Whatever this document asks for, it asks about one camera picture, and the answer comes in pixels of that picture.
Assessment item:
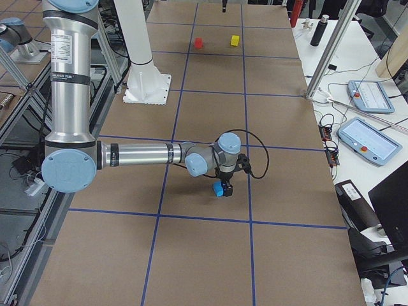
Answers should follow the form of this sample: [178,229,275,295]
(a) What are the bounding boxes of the yellow block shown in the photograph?
[230,35,240,47]

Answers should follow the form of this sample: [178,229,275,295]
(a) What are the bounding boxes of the far teach pendant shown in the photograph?
[347,80,395,114]

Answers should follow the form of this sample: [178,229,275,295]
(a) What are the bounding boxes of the black water bottle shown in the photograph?
[310,15,329,47]

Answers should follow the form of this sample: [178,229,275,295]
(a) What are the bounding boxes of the blue block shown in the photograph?
[212,181,224,197]

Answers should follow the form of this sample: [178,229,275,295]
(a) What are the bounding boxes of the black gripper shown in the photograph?
[215,168,238,197]

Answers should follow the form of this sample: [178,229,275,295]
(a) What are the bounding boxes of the teach pendant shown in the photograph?
[337,117,403,166]
[347,80,395,114]

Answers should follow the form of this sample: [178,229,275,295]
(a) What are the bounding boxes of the aluminium frame post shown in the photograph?
[305,0,361,100]

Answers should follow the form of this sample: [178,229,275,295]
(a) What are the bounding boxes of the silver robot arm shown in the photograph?
[41,1,244,197]

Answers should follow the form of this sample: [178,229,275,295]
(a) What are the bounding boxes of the black monitor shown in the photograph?
[368,166,407,249]

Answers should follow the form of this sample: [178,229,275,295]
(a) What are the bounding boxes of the white pedestal column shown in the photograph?
[114,0,171,105]

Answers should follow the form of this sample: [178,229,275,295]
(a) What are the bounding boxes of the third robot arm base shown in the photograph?
[1,17,46,64]

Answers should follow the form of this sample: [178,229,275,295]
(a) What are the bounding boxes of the near teach pendant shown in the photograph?
[337,117,403,166]

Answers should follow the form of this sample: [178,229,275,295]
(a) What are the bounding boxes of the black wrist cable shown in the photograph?
[200,128,269,179]

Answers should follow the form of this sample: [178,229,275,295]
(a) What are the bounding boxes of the brown paper table cover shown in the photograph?
[30,2,365,305]

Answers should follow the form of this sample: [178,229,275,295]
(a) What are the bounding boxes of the red block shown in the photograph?
[194,37,203,49]

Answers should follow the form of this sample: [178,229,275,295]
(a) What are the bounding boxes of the black box device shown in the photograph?
[335,180,380,231]

